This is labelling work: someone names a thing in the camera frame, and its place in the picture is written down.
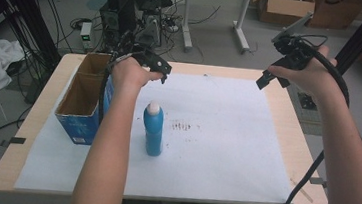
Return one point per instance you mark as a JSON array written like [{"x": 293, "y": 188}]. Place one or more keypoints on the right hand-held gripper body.
[{"x": 294, "y": 54}]

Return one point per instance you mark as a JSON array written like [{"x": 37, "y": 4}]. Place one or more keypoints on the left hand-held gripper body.
[{"x": 128, "y": 48}]

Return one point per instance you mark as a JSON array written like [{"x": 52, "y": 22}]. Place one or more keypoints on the person's left hand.
[{"x": 131, "y": 74}]

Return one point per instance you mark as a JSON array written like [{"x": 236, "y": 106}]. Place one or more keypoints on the person's right hand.
[{"x": 312, "y": 77}]

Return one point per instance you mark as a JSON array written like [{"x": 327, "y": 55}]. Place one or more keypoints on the black computer equipment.
[{"x": 127, "y": 13}]

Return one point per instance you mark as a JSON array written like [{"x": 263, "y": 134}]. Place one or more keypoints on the small white power supply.
[{"x": 85, "y": 34}]

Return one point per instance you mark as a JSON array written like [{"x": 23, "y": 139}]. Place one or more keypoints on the wooden table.
[{"x": 297, "y": 126}]

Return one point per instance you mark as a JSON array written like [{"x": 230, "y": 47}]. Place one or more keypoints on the white desk with metal legs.
[{"x": 186, "y": 22}]

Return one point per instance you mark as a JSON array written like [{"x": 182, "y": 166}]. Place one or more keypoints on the blue bottle with white cap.
[{"x": 153, "y": 129}]

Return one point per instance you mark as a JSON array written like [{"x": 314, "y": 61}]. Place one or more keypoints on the white paper sheet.
[{"x": 225, "y": 146}]

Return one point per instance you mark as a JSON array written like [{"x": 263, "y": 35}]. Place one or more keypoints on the open blue cardboard box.
[{"x": 82, "y": 129}]

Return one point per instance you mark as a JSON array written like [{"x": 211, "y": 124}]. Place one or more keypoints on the black tape strip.
[{"x": 14, "y": 140}]

